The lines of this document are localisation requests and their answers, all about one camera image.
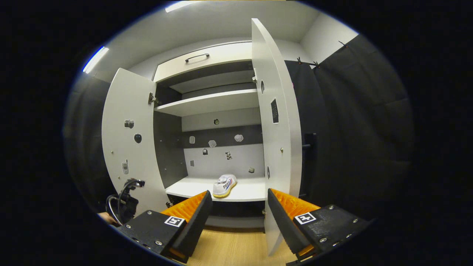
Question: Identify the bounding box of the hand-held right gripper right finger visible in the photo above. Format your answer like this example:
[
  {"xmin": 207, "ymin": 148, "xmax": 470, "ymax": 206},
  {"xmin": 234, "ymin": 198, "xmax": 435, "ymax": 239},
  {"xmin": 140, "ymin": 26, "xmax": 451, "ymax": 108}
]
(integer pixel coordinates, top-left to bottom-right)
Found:
[{"xmin": 267, "ymin": 188, "xmax": 372, "ymax": 265}]

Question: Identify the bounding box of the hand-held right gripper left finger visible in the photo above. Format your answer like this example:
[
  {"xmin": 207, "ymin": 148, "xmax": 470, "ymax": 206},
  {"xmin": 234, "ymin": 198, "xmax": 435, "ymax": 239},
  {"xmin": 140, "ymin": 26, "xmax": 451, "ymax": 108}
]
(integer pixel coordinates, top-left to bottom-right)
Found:
[{"xmin": 118, "ymin": 190, "xmax": 214, "ymax": 263}]

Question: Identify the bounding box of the white striped shoe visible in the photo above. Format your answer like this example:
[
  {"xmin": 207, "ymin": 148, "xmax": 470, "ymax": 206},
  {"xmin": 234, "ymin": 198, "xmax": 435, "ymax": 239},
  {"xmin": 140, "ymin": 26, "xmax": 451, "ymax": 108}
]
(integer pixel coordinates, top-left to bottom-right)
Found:
[{"xmin": 212, "ymin": 174, "xmax": 238, "ymax": 199}]

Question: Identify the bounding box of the white cabinet door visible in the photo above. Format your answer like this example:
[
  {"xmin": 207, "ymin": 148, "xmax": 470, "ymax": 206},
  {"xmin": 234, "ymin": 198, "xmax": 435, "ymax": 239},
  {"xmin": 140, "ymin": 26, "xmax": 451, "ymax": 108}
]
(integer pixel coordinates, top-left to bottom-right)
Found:
[
  {"xmin": 102, "ymin": 68, "xmax": 170, "ymax": 218},
  {"xmin": 251, "ymin": 18, "xmax": 303, "ymax": 256}
]

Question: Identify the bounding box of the black backdrop cloth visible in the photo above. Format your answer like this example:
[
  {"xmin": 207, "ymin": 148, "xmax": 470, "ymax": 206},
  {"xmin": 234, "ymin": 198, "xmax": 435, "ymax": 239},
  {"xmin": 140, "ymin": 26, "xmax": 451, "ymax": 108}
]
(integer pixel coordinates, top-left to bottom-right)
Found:
[{"xmin": 63, "ymin": 33, "xmax": 414, "ymax": 224}]

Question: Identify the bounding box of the ceiling light strip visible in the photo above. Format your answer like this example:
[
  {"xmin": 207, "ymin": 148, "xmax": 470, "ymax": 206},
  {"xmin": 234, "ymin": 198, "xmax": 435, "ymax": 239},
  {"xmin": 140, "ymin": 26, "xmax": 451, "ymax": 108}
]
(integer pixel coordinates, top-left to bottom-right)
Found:
[
  {"xmin": 82, "ymin": 46, "xmax": 110, "ymax": 74},
  {"xmin": 165, "ymin": 1, "xmax": 196, "ymax": 13}
]

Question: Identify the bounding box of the black door handle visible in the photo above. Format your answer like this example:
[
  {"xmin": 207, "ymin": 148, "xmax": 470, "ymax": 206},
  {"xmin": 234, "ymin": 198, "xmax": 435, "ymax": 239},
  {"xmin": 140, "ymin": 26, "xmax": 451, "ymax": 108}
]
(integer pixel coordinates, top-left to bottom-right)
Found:
[{"xmin": 302, "ymin": 133, "xmax": 317, "ymax": 197}]

